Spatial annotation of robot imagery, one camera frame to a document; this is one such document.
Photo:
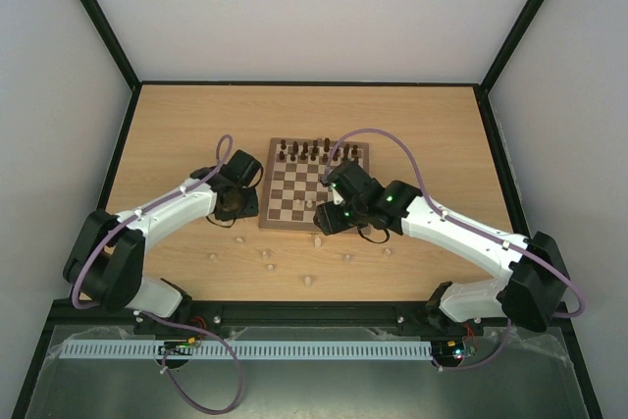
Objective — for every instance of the grey slotted cable duct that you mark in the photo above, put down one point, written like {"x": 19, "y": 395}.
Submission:
{"x": 254, "y": 350}

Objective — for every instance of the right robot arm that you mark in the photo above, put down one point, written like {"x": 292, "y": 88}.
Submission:
{"x": 527, "y": 274}

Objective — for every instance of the right circuit board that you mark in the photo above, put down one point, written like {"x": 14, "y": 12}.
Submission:
{"x": 454, "y": 349}

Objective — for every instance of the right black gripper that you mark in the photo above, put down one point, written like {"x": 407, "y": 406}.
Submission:
{"x": 327, "y": 219}

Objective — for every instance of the black aluminium frame rail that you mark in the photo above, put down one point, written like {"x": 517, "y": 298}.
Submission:
{"x": 406, "y": 319}

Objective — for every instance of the wooden chess board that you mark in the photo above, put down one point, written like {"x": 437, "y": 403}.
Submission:
{"x": 286, "y": 181}

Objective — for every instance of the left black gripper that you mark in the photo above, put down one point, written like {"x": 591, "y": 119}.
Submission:
{"x": 252, "y": 208}

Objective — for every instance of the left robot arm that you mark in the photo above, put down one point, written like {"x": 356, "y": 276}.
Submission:
{"x": 106, "y": 264}

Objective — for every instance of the circuit board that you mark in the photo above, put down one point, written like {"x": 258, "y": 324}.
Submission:
{"x": 178, "y": 347}
{"x": 454, "y": 349}

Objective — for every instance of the left circuit board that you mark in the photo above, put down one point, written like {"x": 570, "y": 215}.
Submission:
{"x": 178, "y": 347}

